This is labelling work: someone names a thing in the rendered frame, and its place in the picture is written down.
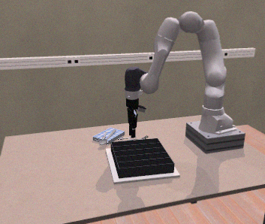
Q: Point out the blue and white checkered towel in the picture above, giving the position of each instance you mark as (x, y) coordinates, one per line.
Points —
(117, 134)

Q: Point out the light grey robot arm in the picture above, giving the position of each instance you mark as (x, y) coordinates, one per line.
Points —
(213, 120)

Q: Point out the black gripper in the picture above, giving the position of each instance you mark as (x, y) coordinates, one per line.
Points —
(132, 116)

